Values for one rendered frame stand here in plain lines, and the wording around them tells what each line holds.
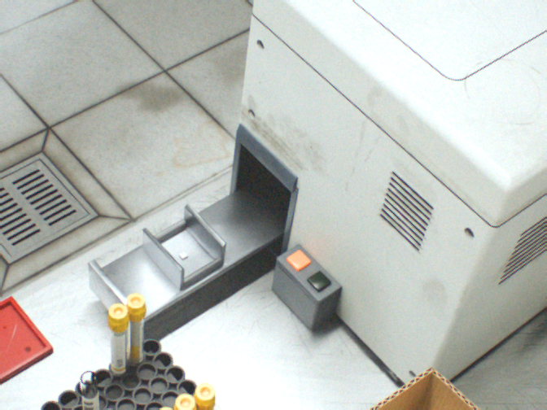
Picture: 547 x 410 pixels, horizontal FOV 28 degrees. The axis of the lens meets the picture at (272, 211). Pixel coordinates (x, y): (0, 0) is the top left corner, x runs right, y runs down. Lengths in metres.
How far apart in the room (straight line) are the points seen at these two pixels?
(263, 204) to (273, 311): 0.10
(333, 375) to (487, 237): 0.26
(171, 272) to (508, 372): 0.32
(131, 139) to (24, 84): 0.28
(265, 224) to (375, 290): 0.14
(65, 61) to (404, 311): 1.66
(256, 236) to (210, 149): 1.30
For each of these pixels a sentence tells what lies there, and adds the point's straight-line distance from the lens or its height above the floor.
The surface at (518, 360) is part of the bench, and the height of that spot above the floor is 0.88.
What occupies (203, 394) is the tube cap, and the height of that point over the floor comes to 0.99.
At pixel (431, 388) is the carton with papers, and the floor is 1.00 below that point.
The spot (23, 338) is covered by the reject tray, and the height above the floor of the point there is 0.88.
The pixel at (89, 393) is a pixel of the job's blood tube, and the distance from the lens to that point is 0.87.
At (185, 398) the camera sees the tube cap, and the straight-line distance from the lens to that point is 0.84.
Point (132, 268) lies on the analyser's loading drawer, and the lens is 0.99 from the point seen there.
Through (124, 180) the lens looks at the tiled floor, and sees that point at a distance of 2.25.
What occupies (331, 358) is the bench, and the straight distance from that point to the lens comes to 1.01.
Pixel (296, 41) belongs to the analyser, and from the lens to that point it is 0.87.
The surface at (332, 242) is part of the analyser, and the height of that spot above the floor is 0.97.
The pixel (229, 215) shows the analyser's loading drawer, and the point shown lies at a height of 0.92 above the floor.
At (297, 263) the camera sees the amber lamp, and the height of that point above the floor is 0.93.
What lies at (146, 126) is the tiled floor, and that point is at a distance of 2.35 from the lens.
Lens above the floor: 1.73
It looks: 51 degrees down
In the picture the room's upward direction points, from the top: 9 degrees clockwise
